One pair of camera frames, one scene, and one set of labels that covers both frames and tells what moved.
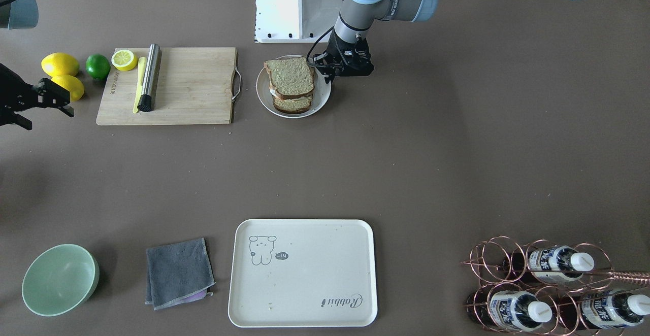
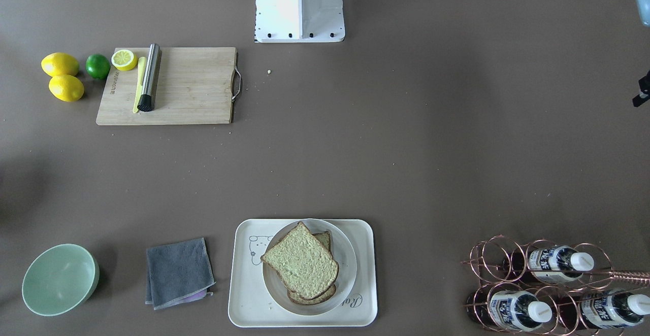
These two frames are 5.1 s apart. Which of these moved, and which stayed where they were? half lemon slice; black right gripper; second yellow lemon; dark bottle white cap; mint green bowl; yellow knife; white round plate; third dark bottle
Moved: black right gripper; white round plate
Stayed: third dark bottle; half lemon slice; mint green bowl; yellow knife; second yellow lemon; dark bottle white cap
